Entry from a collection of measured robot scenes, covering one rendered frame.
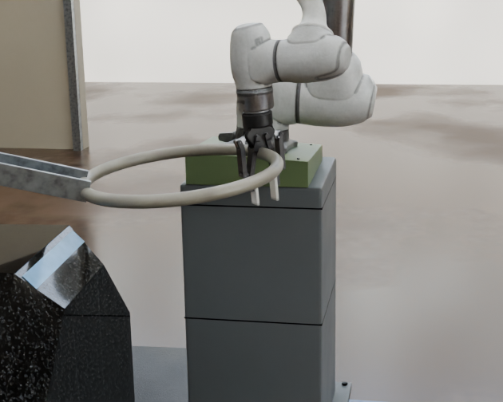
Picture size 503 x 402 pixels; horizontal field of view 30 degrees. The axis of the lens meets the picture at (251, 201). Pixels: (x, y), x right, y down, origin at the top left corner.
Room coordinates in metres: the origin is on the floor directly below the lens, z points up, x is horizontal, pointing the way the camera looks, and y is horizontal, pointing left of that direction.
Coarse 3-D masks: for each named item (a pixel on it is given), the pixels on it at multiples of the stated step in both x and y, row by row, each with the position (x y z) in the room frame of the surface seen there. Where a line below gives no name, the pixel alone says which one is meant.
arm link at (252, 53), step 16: (240, 32) 2.27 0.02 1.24; (256, 32) 2.27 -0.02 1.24; (240, 48) 2.26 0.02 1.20; (256, 48) 2.25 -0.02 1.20; (272, 48) 2.25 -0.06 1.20; (240, 64) 2.26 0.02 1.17; (256, 64) 2.25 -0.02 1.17; (272, 64) 2.24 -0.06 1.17; (240, 80) 2.27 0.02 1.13; (256, 80) 2.26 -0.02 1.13; (272, 80) 2.26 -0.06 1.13
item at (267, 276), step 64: (320, 192) 2.50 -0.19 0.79; (192, 256) 2.56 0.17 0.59; (256, 256) 2.53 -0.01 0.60; (320, 256) 2.50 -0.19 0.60; (192, 320) 2.56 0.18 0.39; (256, 320) 2.53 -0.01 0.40; (320, 320) 2.50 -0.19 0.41; (192, 384) 2.57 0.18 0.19; (256, 384) 2.53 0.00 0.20; (320, 384) 2.50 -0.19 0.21
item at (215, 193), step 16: (208, 144) 2.40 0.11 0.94; (224, 144) 2.38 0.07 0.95; (112, 160) 2.32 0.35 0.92; (128, 160) 2.35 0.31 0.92; (144, 160) 2.37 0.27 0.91; (272, 160) 2.17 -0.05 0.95; (96, 176) 2.24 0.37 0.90; (256, 176) 2.03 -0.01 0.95; (272, 176) 2.07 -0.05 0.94; (96, 192) 2.03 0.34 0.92; (176, 192) 1.95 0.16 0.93; (192, 192) 1.95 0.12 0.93; (208, 192) 1.95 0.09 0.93; (224, 192) 1.96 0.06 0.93; (240, 192) 1.99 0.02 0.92; (128, 208) 1.97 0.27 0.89; (144, 208) 1.95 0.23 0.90
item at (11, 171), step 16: (0, 160) 2.14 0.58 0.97; (16, 160) 2.15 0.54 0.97; (32, 160) 2.16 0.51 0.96; (0, 176) 2.04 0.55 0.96; (16, 176) 2.04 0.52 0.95; (32, 176) 2.05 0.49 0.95; (48, 176) 2.06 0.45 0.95; (64, 176) 2.07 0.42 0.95; (80, 176) 2.18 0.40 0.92; (48, 192) 2.06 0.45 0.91; (64, 192) 2.06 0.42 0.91; (80, 192) 2.07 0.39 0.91
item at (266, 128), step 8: (264, 112) 2.28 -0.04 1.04; (248, 120) 2.28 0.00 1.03; (256, 120) 2.27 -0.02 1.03; (264, 120) 2.28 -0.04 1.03; (272, 120) 2.30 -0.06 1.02; (248, 128) 2.29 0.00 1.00; (256, 128) 2.30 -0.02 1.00; (264, 128) 2.31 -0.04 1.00; (272, 128) 2.32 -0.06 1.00; (248, 136) 2.28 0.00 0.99; (272, 136) 2.32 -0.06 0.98; (264, 144) 2.31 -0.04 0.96
